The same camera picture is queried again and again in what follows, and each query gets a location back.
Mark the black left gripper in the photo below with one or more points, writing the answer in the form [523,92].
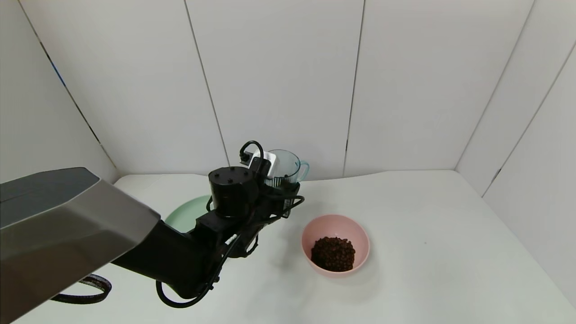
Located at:
[285,201]

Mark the transparent blue ribbed cup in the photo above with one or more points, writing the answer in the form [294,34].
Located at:
[288,164]

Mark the dark brown granular solid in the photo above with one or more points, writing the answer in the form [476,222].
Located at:
[333,254]

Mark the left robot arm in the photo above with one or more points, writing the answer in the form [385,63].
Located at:
[171,256]

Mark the pink bowl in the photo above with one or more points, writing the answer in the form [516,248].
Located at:
[335,225]

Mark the pale green round plate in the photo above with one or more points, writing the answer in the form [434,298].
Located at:
[189,211]

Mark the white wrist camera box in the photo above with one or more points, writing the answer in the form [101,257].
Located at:
[265,163]

